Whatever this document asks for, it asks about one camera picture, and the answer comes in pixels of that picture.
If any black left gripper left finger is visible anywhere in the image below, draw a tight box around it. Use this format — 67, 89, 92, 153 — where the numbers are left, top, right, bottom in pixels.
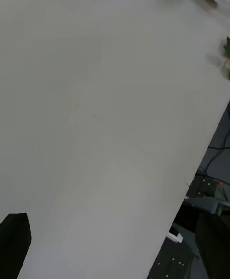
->
0, 212, 32, 279

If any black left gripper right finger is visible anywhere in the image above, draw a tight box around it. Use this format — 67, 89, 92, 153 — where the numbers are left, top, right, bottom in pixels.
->
195, 212, 230, 279

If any green leafed flower stem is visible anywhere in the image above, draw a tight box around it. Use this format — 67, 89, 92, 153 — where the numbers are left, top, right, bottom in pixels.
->
222, 35, 230, 81

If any black floor cable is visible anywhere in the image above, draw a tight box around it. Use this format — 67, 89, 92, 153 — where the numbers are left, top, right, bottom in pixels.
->
206, 127, 230, 173

